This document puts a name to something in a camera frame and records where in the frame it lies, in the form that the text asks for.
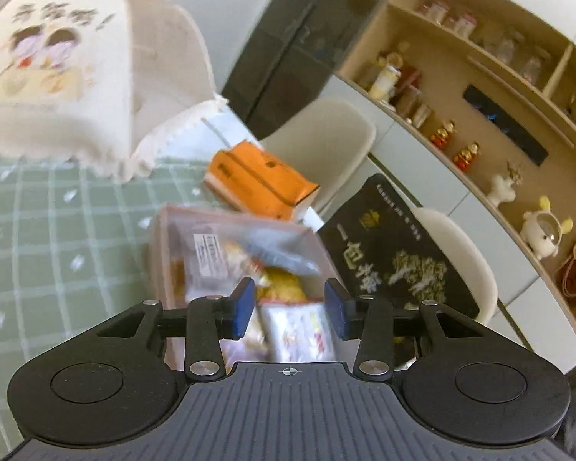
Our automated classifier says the clear biscuit packet white label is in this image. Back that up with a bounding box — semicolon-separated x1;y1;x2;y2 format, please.
149;206;333;306

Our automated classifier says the white red packet in box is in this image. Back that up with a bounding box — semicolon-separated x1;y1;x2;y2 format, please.
259;303;335;363

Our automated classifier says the pink cardboard box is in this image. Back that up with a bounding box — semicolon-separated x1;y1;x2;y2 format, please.
149;206;358;368

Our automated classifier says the black plum snack bag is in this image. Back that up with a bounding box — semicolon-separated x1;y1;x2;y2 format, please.
318;174;478;318

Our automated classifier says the cream chair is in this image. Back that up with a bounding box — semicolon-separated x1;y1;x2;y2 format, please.
412;207;498;326
261;98;377;213

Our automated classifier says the orange tissue pack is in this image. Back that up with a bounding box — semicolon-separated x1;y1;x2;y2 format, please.
204;141;320;222

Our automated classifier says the green checked tablecloth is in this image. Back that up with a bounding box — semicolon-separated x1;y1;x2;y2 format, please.
0;159;216;459

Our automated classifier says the white deer figurine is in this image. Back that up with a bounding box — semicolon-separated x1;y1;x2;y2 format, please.
487;160;523;208

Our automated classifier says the white bunny figurine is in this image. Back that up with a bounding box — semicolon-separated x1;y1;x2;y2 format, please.
519;196;573;260

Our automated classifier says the cream mesh food cover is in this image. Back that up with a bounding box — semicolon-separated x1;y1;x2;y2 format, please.
0;0;225;182

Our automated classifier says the dark glass cabinet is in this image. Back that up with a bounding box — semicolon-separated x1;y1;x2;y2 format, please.
222;0;381;139

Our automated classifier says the wooden wall shelf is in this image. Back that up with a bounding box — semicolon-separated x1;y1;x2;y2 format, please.
338;0;576;304

